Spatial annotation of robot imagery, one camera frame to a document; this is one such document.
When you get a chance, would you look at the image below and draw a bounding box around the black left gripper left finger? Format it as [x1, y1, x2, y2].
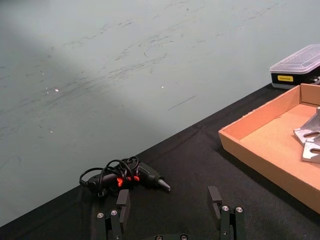
[96, 189, 132, 240]

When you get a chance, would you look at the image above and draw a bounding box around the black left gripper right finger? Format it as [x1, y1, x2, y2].
[207, 185, 248, 240]

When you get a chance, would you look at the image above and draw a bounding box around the black table cloth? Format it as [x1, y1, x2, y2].
[0, 83, 320, 240]

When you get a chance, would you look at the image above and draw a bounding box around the brown cardboard tray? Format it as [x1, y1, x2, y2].
[218, 83, 320, 215]

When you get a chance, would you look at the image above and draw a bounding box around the clear plastic case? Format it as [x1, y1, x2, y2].
[269, 44, 320, 90]

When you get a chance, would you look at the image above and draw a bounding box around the black corded tool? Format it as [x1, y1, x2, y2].
[79, 156, 172, 198]

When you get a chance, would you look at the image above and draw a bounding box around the grey metal bracket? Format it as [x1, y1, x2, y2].
[292, 106, 320, 165]

